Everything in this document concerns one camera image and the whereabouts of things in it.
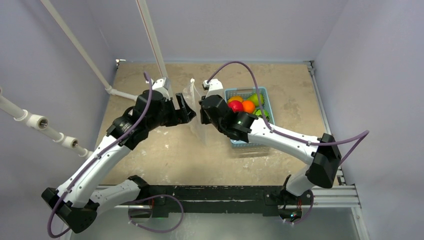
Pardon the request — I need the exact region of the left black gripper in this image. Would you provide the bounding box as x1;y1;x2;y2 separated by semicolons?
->
147;92;195;131

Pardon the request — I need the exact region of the clear dotted zip bag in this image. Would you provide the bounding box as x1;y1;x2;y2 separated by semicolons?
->
182;78;208;146

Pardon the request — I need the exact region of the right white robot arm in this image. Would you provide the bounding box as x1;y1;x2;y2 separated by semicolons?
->
199;95;341;204

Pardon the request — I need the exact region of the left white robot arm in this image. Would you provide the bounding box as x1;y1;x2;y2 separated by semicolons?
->
41;89;196;234

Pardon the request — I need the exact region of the smooth red apple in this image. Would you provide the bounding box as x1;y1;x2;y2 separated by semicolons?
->
227;100;244;113

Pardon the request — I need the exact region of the yellow mango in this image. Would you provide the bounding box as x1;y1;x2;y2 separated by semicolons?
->
227;95;244;103

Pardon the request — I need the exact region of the light blue plastic basket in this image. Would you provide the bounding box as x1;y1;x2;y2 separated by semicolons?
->
224;86;282;148

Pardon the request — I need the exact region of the orange fruit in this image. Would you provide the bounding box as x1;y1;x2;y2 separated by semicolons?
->
241;100;256;114

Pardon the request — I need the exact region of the green pear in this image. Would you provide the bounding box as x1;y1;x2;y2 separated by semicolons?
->
247;93;265;108

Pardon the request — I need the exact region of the green striped melon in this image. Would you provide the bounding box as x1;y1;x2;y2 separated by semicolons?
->
253;109;270;121

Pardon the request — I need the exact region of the white vertical pole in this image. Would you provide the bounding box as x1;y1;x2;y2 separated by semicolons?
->
136;0;169;78

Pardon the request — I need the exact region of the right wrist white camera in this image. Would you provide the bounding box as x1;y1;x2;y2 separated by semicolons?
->
202;78;225;98

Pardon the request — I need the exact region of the wrist white camera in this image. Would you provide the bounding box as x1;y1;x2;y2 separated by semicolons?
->
202;78;225;98
152;77;173;101

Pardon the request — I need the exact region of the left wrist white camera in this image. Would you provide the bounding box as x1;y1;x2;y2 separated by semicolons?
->
152;77;173;101

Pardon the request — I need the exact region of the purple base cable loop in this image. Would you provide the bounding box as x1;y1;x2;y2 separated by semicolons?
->
127;194;185;234

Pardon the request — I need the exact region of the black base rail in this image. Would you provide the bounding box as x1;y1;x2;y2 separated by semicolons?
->
127;175;314;219

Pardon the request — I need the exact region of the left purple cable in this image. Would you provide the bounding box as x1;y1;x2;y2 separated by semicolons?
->
47;71;154;239

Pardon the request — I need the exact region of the white pvc pipe frame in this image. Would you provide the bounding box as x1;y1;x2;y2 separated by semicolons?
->
0;88;93;160

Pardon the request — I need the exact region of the aluminium frame rail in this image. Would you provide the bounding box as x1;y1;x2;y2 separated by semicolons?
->
306;60;370;240

